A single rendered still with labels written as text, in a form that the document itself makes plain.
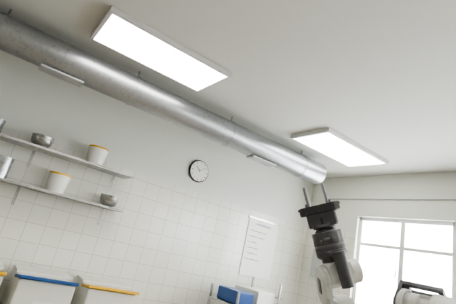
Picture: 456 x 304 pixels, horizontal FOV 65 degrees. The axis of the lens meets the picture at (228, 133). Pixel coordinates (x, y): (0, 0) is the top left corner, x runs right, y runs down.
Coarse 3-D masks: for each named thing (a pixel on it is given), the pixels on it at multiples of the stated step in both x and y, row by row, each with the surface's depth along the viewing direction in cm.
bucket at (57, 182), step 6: (54, 174) 391; (60, 174) 392; (66, 174) 396; (48, 180) 392; (54, 180) 389; (60, 180) 391; (66, 180) 397; (48, 186) 389; (54, 186) 388; (60, 186) 391; (66, 186) 400; (60, 192) 392
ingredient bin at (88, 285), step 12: (84, 276) 402; (84, 288) 368; (96, 288) 358; (108, 288) 364; (120, 288) 396; (72, 300) 391; (84, 300) 355; (96, 300) 359; (108, 300) 365; (120, 300) 371; (132, 300) 377
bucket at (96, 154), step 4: (92, 148) 419; (96, 148) 419; (100, 148) 420; (104, 148) 423; (88, 152) 421; (92, 152) 418; (96, 152) 418; (100, 152) 420; (104, 152) 424; (108, 152) 431; (88, 156) 418; (92, 156) 417; (96, 156) 417; (100, 156) 420; (104, 156) 425; (88, 160) 416; (92, 160) 416; (96, 160) 417; (100, 160) 420; (100, 164) 421
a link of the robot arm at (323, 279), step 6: (318, 270) 101; (324, 270) 100; (318, 276) 102; (324, 276) 99; (318, 282) 102; (324, 282) 99; (330, 282) 99; (318, 288) 103; (324, 288) 99; (330, 288) 99; (318, 294) 104; (324, 294) 99; (330, 294) 99; (324, 300) 100; (330, 300) 99; (336, 300) 104; (342, 300) 103; (348, 300) 103
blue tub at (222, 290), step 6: (222, 288) 469; (228, 288) 461; (234, 288) 471; (222, 294) 465; (228, 294) 456; (234, 294) 448; (240, 294) 448; (246, 294) 454; (252, 294) 460; (228, 300) 453; (234, 300) 445; (240, 300) 447; (246, 300) 453; (252, 300) 459
